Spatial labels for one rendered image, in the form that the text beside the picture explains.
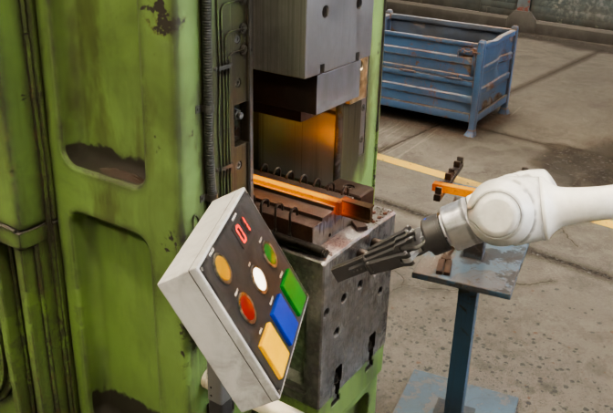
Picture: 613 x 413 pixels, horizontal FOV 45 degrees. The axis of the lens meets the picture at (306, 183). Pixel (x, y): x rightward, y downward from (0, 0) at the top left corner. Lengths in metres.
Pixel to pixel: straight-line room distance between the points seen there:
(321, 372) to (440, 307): 1.51
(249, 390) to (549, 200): 0.59
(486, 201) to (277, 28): 0.71
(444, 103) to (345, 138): 3.58
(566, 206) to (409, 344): 2.00
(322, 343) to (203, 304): 0.74
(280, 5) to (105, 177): 0.57
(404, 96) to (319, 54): 4.17
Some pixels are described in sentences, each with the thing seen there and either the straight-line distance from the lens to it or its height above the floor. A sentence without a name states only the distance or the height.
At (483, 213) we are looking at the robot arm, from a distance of 1.16.
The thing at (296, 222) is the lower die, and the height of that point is 0.98.
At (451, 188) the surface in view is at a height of 0.94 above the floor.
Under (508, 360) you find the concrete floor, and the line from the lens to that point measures 3.15.
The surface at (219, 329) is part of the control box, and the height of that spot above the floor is 1.09.
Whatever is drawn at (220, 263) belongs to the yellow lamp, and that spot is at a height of 1.17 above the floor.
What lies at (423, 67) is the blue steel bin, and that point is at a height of 0.46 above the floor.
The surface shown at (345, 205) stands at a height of 1.00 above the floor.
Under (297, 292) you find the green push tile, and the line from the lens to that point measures 1.51.
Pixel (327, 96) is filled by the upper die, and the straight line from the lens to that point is 1.74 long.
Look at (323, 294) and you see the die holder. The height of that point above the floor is 0.83.
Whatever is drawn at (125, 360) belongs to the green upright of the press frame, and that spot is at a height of 0.56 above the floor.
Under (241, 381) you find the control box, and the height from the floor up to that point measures 0.99.
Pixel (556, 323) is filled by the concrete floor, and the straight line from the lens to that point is 3.46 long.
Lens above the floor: 1.79
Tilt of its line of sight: 23 degrees down
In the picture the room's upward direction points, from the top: 2 degrees clockwise
